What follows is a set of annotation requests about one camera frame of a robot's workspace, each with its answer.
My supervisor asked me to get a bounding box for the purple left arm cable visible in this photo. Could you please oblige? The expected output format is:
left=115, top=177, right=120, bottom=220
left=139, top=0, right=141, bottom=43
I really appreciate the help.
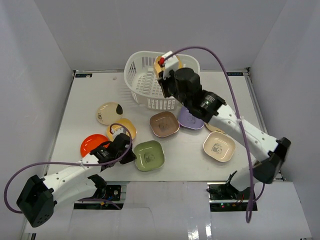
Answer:
left=3, top=122, right=133, bottom=214

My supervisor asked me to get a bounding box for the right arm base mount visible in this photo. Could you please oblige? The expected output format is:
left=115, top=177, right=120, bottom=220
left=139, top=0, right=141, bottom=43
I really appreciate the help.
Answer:
left=206, top=170, right=251, bottom=213

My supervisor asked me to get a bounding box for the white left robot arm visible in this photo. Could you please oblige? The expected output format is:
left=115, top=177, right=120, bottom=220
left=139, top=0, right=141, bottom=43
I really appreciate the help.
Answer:
left=16, top=133, right=136, bottom=228

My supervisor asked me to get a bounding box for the beige round floral plate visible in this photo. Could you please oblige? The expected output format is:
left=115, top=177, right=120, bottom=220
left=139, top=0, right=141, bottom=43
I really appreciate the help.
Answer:
left=204, top=123, right=225, bottom=134

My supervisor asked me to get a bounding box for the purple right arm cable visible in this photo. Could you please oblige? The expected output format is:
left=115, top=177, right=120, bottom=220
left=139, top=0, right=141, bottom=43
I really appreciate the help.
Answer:
left=166, top=46, right=266, bottom=224

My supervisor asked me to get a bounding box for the brown square panda plate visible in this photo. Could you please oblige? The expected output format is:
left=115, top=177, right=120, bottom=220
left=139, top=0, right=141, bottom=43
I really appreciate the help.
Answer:
left=149, top=111, right=180, bottom=138

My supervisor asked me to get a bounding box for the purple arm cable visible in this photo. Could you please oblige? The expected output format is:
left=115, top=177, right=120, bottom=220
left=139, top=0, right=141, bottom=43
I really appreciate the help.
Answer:
left=3, top=122, right=133, bottom=214
left=166, top=46, right=266, bottom=224

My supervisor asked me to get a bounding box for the orange round plate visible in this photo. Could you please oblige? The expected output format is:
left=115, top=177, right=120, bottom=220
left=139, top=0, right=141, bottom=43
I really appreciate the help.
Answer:
left=80, top=134, right=109, bottom=157

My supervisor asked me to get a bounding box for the green square panda plate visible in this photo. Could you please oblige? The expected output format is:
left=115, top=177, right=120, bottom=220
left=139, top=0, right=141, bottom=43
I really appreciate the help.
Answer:
left=133, top=140, right=165, bottom=172

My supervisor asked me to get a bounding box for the white plastic dish bin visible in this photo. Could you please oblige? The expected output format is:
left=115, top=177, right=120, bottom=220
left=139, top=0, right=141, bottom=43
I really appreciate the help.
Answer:
left=123, top=51, right=201, bottom=112

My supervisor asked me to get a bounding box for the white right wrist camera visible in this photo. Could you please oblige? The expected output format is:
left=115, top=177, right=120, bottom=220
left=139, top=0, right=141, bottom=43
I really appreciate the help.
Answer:
left=157, top=51, right=180, bottom=75

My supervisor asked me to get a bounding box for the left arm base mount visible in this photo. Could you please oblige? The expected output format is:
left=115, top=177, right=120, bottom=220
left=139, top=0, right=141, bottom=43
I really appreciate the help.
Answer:
left=86, top=184, right=124, bottom=210

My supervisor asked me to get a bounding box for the yellow square panda plate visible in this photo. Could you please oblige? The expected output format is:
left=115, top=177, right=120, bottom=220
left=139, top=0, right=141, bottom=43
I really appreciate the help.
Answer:
left=153, top=55, right=183, bottom=79

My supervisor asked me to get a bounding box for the cream square panda plate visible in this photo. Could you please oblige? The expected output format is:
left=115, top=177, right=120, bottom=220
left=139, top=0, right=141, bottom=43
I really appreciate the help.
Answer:
left=203, top=131, right=236, bottom=163

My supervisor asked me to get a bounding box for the purple square panda plate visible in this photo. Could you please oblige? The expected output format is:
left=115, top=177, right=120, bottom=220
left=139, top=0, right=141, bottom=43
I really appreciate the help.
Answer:
left=177, top=106, right=205, bottom=130

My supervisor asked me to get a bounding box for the beige round plate black spot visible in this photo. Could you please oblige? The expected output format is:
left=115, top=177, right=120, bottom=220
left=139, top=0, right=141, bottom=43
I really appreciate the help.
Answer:
left=95, top=102, right=123, bottom=125

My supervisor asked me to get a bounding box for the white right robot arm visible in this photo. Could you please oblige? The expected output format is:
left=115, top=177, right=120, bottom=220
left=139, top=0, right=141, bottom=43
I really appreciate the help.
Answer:
left=158, top=67, right=291, bottom=200

